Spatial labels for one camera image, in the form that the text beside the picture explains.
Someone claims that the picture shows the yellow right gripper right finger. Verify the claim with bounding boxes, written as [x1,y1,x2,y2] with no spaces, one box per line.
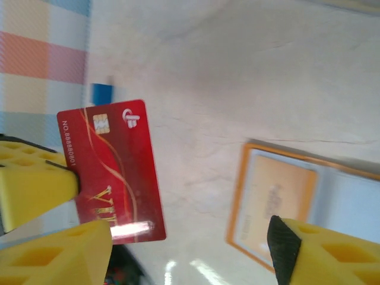
[267,215,380,285]

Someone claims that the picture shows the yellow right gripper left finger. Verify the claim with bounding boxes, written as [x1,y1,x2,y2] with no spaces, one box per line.
[0,219,113,285]

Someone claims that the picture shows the gold card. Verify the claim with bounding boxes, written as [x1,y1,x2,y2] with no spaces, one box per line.
[234,154,318,253]

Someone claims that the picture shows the red VIP card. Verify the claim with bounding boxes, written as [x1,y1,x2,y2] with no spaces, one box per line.
[56,99,167,245]

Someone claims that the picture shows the small blue box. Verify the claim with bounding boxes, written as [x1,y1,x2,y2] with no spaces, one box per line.
[90,83,116,106]

